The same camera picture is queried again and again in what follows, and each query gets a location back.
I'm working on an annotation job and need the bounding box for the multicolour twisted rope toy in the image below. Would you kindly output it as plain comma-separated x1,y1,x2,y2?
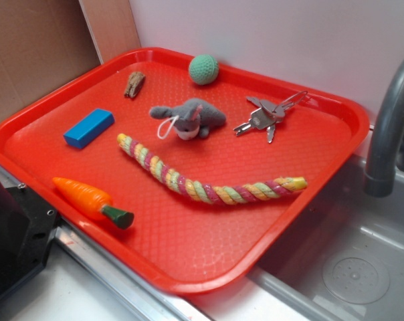
116,134,308,205

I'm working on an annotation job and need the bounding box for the green knitted ball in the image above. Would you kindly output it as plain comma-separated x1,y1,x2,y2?
188,54,219,86

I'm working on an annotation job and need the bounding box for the grey plush bunny toy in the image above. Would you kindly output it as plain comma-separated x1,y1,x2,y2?
149,98,227,140

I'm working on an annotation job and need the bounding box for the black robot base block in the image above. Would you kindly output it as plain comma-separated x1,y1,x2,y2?
0,181,60,301

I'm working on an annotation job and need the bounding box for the red plastic tray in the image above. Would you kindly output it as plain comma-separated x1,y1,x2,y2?
0,48,369,294

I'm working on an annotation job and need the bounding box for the orange plastic toy carrot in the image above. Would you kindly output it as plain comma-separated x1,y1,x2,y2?
52,177,134,229

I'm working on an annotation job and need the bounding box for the brown wood chip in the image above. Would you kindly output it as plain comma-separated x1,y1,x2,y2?
124,72,146,98

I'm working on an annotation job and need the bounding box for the blue wooden block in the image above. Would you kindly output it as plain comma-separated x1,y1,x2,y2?
63,108,115,149

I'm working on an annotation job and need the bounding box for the grey sink faucet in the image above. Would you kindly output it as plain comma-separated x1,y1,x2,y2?
363,60,404,197

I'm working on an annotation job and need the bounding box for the silver key bunch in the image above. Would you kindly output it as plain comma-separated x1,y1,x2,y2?
233,91,308,144

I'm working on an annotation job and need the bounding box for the grey plastic sink basin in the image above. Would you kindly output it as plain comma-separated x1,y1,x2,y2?
249,156,404,320

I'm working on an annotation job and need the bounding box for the brown cardboard panel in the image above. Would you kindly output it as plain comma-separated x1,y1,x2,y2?
0,1,100,122

